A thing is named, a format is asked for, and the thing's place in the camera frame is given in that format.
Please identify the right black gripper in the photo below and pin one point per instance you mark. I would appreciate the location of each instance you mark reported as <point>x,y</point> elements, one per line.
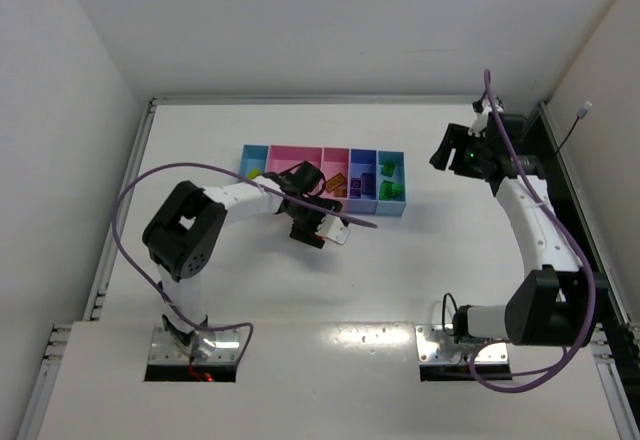
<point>458,149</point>

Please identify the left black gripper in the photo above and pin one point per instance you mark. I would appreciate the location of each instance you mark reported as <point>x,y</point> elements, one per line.
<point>304,230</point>

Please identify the lilac oval lego piece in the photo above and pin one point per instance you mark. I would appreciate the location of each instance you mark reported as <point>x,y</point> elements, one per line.
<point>355,189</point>

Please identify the dark purple lego plate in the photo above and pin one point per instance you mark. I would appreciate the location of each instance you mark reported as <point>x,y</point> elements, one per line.
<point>368,184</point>

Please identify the lime curved lego brick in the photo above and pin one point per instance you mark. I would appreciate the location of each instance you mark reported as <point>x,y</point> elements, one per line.
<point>254,174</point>

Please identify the long green lego brick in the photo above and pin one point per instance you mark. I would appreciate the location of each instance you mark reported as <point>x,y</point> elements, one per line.
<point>386,191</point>

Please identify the green square lego brick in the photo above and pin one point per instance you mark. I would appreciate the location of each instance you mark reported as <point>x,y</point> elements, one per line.
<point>397,191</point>

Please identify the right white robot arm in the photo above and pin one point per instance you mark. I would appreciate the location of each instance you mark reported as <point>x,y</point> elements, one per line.
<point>559,300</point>

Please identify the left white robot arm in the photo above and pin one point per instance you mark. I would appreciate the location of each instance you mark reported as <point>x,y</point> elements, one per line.
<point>182,235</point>

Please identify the right light blue bin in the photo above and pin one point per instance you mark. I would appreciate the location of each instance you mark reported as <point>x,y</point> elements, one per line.
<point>393,207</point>

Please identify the light blue bin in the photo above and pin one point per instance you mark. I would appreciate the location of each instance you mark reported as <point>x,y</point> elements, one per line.
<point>253,157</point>
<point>393,207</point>

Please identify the small pink bin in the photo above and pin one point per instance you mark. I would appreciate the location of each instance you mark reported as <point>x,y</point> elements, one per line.
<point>336,160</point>

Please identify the large pink bin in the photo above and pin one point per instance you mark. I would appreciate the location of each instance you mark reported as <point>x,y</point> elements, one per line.
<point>287,157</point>

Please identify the periwinkle blue bin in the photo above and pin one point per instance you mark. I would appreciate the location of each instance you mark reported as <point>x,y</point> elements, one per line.
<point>363,161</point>

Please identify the left light blue bin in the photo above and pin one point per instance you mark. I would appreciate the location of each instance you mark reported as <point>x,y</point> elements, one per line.
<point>253,157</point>

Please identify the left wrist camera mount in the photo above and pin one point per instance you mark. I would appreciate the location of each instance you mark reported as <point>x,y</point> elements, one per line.
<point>333,229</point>

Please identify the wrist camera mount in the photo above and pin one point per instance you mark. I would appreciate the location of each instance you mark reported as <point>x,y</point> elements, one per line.
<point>483,111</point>
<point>333,229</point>

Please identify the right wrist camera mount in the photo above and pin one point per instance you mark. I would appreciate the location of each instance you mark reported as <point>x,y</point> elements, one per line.
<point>483,111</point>

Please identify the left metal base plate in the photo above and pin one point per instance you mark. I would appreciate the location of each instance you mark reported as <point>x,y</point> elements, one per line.
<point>204,349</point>

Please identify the metal base plate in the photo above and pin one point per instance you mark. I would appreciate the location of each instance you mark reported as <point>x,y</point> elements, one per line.
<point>437,348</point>
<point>204,349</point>

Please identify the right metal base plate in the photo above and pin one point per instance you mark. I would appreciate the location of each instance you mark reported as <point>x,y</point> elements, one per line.
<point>437,348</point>

